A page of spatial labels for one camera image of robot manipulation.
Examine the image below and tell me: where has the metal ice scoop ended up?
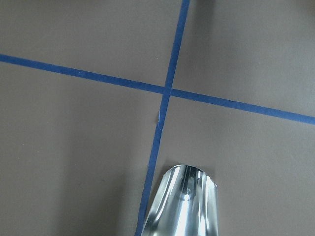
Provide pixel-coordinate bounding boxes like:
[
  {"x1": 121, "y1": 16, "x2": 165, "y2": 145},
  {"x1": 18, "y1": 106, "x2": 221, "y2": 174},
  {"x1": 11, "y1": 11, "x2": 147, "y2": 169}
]
[{"x1": 141, "y1": 165, "x2": 219, "y2": 236}]

